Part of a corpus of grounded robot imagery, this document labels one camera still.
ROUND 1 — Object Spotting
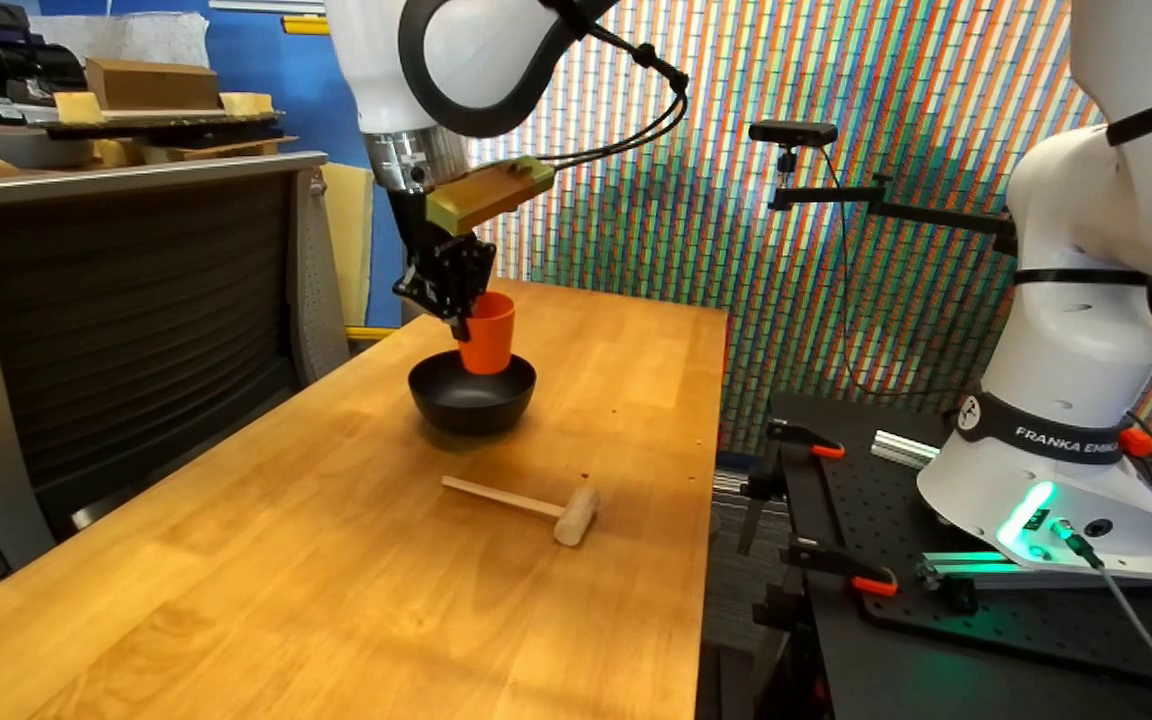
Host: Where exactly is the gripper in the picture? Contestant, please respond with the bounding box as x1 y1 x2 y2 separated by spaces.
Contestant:
385 188 498 344

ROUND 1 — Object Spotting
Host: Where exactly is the orange cup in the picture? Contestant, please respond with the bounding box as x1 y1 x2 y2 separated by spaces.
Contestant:
456 291 517 377

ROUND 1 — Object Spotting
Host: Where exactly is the black bowl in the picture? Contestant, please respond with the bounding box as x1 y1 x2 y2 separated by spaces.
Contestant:
408 350 539 438

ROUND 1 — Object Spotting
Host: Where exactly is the grey bowl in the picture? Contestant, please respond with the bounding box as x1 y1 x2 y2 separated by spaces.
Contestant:
0 124 98 170

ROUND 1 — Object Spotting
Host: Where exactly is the yellow foam board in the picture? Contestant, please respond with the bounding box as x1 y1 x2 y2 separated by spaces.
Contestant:
320 161 376 331

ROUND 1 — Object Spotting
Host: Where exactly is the wooden mallet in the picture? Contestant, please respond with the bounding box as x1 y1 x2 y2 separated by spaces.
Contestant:
440 474 602 548

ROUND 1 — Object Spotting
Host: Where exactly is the black tray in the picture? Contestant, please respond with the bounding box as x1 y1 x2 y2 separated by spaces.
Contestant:
34 108 289 153

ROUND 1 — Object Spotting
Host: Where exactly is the grey cabinet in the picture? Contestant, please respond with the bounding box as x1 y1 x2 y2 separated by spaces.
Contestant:
0 151 353 579

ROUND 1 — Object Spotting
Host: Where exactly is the cardboard box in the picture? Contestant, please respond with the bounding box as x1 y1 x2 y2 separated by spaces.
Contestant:
85 57 224 112

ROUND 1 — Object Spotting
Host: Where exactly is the black and orange clamp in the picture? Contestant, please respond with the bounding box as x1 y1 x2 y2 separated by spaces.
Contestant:
764 418 848 462
782 537 900 600

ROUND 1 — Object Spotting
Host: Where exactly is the black device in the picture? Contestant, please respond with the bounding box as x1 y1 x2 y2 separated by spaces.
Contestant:
0 35 89 103

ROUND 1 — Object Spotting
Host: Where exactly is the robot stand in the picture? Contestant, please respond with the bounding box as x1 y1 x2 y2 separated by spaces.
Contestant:
736 390 1152 720

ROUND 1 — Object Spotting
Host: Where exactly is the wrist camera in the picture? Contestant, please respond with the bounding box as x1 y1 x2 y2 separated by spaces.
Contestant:
425 155 557 237

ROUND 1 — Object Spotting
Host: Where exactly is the camera on mount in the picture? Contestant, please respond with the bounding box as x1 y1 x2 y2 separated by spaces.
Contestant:
747 119 1019 257

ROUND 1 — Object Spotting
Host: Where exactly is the black cable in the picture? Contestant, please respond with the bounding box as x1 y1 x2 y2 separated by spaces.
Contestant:
820 148 969 399

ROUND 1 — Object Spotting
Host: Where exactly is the aluminium rail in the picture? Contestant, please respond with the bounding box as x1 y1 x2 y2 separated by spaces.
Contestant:
870 429 941 470

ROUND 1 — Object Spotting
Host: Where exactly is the grey cable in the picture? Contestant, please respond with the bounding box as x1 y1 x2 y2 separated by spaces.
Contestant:
1054 518 1152 719

